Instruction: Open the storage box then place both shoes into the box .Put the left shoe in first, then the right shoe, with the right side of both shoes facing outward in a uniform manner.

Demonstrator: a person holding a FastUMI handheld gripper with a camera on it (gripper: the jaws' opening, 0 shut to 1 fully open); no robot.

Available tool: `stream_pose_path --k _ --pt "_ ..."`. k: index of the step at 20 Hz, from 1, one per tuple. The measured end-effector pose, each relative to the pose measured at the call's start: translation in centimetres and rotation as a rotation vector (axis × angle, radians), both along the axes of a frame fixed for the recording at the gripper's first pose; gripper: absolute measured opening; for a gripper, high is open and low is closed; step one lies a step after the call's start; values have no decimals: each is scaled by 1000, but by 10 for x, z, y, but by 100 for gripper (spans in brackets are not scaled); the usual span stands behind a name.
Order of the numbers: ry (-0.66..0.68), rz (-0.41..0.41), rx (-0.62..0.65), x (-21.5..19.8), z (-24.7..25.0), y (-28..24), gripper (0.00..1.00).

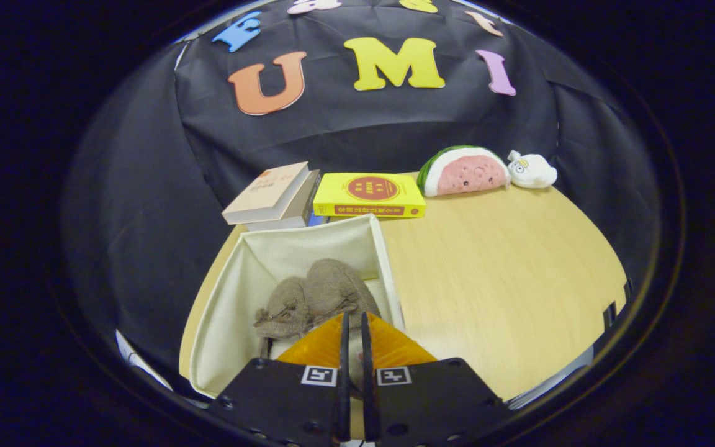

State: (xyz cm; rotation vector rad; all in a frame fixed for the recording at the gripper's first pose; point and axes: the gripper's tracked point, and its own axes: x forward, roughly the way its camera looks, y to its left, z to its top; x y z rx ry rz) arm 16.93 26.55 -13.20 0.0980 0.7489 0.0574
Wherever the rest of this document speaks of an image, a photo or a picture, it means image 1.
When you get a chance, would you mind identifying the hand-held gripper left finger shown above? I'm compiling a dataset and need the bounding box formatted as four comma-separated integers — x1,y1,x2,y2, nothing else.
207,312,351,447

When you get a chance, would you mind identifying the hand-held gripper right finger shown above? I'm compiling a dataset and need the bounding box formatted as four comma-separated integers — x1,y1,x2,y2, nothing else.
361,312,513,447

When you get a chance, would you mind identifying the brown fuzzy shoe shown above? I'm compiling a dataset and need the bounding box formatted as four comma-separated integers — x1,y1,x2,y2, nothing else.
304,258,383,330
254,276,312,359

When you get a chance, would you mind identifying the cream fabric storage box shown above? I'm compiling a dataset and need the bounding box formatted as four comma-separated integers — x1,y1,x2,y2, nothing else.
189,214,405,399

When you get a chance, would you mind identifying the grey thick book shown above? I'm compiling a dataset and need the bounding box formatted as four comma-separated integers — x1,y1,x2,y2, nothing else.
246,169,322,232

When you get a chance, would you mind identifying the yellow book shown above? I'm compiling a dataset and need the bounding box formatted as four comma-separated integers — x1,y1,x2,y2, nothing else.
313,173,426,219

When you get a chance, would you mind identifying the watermelon slice plush toy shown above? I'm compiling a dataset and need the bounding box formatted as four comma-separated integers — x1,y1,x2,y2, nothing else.
417,145,511,198

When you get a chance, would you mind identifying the black backdrop cloth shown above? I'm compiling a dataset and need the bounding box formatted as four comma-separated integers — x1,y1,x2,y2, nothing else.
63,0,662,373

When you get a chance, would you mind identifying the white plush toy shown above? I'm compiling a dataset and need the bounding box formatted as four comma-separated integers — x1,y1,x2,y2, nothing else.
506,150,558,189

